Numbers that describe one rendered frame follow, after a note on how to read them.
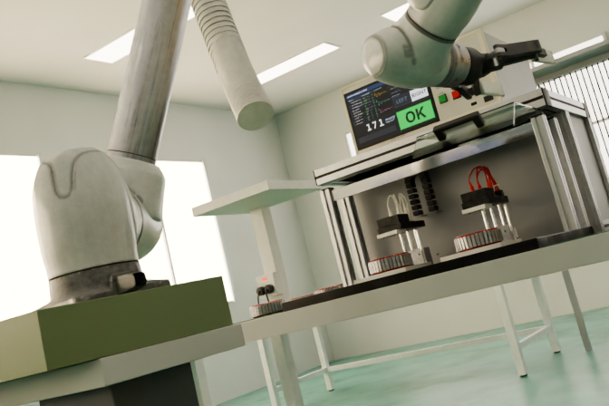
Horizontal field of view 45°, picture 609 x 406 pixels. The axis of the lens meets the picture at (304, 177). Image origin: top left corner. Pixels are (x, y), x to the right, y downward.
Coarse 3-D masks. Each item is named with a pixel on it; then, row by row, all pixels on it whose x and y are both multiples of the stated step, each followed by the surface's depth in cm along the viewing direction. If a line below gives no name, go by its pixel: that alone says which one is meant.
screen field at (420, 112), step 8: (424, 104) 196; (400, 112) 200; (408, 112) 198; (416, 112) 197; (424, 112) 196; (432, 112) 195; (400, 120) 200; (408, 120) 198; (416, 120) 197; (424, 120) 196
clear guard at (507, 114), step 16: (496, 112) 160; (512, 112) 157; (528, 112) 174; (544, 112) 179; (464, 128) 163; (480, 128) 160; (496, 128) 156; (416, 144) 170; (432, 144) 166; (448, 144) 162
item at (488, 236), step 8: (480, 232) 169; (488, 232) 169; (496, 232) 170; (456, 240) 173; (464, 240) 170; (472, 240) 169; (480, 240) 169; (488, 240) 169; (496, 240) 169; (456, 248) 174; (464, 248) 170; (472, 248) 170
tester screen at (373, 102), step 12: (384, 84) 203; (348, 96) 209; (360, 96) 207; (372, 96) 205; (384, 96) 202; (360, 108) 207; (372, 108) 204; (384, 108) 202; (396, 108) 200; (360, 120) 207; (372, 120) 204; (384, 120) 202; (396, 120) 200; (432, 120) 195; (360, 132) 207; (372, 132) 204; (396, 132) 200; (360, 144) 207
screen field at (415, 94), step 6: (414, 90) 198; (420, 90) 196; (426, 90) 196; (396, 96) 200; (402, 96) 199; (408, 96) 199; (414, 96) 198; (420, 96) 196; (396, 102) 200; (402, 102) 199; (408, 102) 199
